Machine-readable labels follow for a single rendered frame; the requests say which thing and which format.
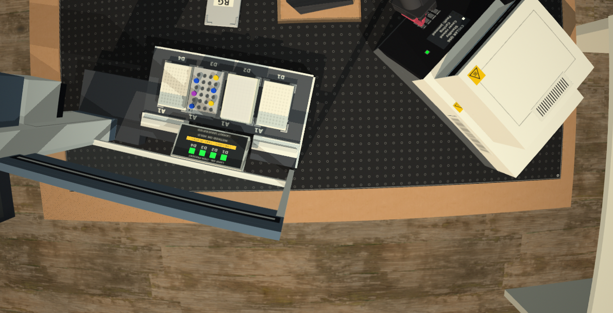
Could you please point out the cream benchtop instrument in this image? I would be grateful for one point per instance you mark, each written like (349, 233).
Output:
(503, 78)

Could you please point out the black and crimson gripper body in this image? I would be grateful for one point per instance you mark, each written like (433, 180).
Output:
(413, 8)

